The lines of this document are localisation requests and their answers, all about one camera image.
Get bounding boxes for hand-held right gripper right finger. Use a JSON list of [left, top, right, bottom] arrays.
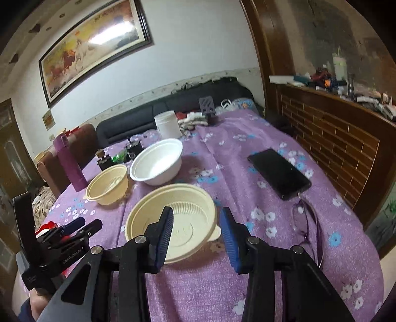
[[219, 207, 356, 322]]

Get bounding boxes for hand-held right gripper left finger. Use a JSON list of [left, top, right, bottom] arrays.
[[37, 207, 174, 322]]

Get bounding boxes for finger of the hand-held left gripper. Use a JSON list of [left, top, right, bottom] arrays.
[[66, 219, 103, 245], [57, 216, 86, 235]]

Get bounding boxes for large cream bowl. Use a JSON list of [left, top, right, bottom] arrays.
[[124, 183, 223, 264]]

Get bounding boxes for small cream bowl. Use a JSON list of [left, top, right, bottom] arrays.
[[83, 164, 130, 206]]

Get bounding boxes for white bowl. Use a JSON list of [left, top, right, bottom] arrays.
[[129, 138, 184, 186]]

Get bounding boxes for person's left forearm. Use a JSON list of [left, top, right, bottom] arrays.
[[17, 288, 51, 322]]

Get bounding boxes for patterned blanket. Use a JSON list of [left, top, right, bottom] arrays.
[[31, 186, 61, 230]]

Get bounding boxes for purple floral tablecloth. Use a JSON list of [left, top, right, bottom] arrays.
[[29, 108, 384, 322]]

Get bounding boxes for purple bottle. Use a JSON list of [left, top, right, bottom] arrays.
[[53, 134, 89, 192]]

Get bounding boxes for small black box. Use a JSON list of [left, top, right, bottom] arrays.
[[97, 149, 114, 171]]

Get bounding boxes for clear eyeglasses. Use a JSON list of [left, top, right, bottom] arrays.
[[291, 198, 324, 267]]

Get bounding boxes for brown chair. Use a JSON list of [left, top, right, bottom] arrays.
[[36, 123, 101, 199]]

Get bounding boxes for black smartphone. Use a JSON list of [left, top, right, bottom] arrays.
[[247, 149, 312, 201]]

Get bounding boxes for wooden glass cabinet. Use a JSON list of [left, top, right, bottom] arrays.
[[0, 98, 44, 199]]

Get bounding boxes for white plastic jar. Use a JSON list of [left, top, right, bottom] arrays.
[[154, 111, 181, 139]]

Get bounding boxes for white socks pile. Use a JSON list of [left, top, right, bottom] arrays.
[[176, 110, 208, 129]]

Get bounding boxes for black sofa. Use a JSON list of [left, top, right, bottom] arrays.
[[96, 77, 263, 146]]

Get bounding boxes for grey phone stand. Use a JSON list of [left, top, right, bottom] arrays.
[[198, 96, 217, 126]]

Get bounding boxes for wooden brick-pattern counter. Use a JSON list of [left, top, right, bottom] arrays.
[[240, 0, 396, 257]]

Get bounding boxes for white flat box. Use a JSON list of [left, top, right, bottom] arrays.
[[269, 74, 296, 84]]

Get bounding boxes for framed horse painting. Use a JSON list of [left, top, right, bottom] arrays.
[[39, 0, 154, 109]]

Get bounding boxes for white green container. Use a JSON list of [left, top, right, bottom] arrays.
[[332, 53, 347, 79]]

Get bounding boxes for small yellow wall picture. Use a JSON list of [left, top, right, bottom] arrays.
[[42, 110, 56, 131]]

